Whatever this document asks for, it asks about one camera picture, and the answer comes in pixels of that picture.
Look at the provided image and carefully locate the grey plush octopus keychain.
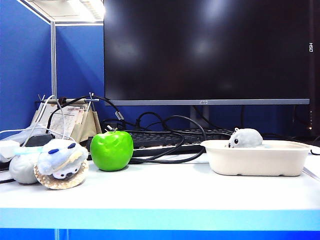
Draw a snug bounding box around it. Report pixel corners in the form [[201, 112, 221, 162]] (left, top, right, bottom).
[[227, 127, 264, 149]]

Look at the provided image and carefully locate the black keyboard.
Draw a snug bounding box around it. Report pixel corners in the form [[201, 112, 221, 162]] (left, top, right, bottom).
[[124, 128, 241, 155]]

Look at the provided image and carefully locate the large black computer monitor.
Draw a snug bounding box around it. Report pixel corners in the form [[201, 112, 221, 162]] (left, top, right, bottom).
[[103, 0, 311, 130]]

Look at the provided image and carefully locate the beige desk calendar stand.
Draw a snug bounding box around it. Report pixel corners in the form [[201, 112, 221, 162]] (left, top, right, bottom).
[[29, 92, 102, 145]]

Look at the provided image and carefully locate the aluminium partition frame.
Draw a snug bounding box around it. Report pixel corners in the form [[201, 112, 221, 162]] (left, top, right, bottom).
[[17, 0, 105, 100]]

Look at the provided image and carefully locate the plush penguin with straw hat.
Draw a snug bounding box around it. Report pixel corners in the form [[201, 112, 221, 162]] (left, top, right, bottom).
[[13, 138, 90, 190]]

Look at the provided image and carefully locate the white power adapter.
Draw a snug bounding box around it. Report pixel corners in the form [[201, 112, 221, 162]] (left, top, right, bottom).
[[0, 139, 20, 162]]

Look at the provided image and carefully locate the green toy apple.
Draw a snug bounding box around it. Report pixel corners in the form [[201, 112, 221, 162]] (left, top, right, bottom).
[[89, 127, 134, 172]]

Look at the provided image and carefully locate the white oval tray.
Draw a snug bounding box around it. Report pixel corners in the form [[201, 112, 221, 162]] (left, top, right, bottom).
[[200, 139, 312, 177]]

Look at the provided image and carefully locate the white cable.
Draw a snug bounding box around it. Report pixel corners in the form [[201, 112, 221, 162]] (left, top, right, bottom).
[[0, 94, 76, 146]]

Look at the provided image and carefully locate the black HSD monitor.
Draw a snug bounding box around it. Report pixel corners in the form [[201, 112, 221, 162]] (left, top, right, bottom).
[[308, 0, 320, 137]]

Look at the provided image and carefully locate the grey brain-shaped stress ball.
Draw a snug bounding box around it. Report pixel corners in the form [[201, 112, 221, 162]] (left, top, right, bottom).
[[8, 152, 38, 185]]

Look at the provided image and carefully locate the thin black cable with ferrite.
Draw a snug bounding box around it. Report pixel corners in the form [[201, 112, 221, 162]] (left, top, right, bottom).
[[44, 95, 128, 133]]

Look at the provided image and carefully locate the black power adapter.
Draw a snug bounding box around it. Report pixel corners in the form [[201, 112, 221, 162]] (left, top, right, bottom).
[[24, 133, 56, 148]]

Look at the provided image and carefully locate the thick black looped cable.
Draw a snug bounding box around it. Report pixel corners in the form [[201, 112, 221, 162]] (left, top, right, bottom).
[[127, 111, 208, 165]]

